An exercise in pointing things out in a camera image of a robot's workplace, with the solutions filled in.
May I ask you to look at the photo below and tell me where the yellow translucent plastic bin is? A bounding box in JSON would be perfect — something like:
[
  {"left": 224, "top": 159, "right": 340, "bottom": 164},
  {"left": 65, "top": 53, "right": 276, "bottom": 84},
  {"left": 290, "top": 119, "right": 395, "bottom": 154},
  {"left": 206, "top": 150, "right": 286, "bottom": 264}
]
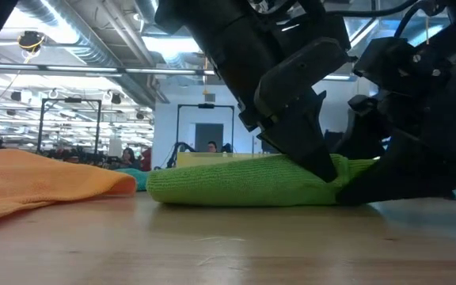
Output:
[{"left": 175, "top": 152, "right": 280, "bottom": 169}]

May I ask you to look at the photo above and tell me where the green microfiber towel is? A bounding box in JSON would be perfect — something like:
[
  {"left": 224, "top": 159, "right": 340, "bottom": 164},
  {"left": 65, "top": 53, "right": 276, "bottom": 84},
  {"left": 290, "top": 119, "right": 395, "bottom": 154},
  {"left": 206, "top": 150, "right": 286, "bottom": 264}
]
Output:
[{"left": 146, "top": 153, "right": 379, "bottom": 207}]

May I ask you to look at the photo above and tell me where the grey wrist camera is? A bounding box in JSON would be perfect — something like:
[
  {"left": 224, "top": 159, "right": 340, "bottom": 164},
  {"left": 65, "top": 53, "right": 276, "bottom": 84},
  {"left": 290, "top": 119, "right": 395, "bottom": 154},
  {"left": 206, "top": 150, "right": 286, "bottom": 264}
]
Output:
[
  {"left": 352, "top": 37, "right": 450, "bottom": 96},
  {"left": 253, "top": 36, "right": 351, "bottom": 120}
]

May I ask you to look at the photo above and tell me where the teal microfiber towel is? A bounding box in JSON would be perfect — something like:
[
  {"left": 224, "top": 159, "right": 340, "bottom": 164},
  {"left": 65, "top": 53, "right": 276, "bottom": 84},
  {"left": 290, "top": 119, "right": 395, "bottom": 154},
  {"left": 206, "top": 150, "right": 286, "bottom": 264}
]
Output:
[{"left": 115, "top": 167, "right": 150, "bottom": 192}]

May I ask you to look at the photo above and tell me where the black camera stand frame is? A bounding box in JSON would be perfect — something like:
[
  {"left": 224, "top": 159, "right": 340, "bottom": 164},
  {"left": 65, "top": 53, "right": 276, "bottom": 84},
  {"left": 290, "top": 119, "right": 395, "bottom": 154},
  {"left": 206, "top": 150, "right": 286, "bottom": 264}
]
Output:
[
  {"left": 36, "top": 97, "right": 102, "bottom": 155},
  {"left": 176, "top": 103, "right": 235, "bottom": 154}
]

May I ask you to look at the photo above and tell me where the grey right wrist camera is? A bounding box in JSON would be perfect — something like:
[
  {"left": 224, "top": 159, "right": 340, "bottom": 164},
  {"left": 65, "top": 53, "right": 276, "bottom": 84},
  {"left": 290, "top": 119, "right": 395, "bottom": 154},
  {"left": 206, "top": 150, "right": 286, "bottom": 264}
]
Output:
[{"left": 352, "top": 37, "right": 450, "bottom": 96}]

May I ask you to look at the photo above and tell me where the orange microfiber towel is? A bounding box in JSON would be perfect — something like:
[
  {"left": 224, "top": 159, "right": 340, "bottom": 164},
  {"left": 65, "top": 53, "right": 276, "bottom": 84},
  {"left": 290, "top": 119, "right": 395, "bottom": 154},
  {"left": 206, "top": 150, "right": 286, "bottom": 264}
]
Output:
[{"left": 0, "top": 148, "right": 138, "bottom": 226}]

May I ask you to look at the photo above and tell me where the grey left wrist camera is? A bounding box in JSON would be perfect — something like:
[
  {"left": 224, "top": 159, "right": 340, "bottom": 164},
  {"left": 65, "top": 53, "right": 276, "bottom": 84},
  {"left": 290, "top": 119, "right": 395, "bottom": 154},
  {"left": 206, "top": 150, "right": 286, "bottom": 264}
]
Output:
[{"left": 253, "top": 36, "right": 351, "bottom": 120}]

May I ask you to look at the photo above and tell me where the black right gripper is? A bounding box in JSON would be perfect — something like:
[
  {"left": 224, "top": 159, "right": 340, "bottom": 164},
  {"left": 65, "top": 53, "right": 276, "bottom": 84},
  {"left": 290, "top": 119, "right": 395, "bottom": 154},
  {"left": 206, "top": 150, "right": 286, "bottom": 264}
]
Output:
[{"left": 336, "top": 43, "right": 456, "bottom": 206}]

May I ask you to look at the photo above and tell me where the black round ceiling device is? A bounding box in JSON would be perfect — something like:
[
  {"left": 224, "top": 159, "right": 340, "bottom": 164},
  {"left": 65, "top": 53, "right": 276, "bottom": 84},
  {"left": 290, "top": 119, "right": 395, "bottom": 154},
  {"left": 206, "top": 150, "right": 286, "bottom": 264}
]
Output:
[{"left": 17, "top": 30, "right": 46, "bottom": 52}]

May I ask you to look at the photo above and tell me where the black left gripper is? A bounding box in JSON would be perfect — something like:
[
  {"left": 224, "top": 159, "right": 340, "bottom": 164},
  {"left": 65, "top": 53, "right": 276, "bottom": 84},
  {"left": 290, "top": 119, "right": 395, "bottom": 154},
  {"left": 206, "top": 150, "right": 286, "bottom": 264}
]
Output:
[{"left": 154, "top": 0, "right": 350, "bottom": 184}]

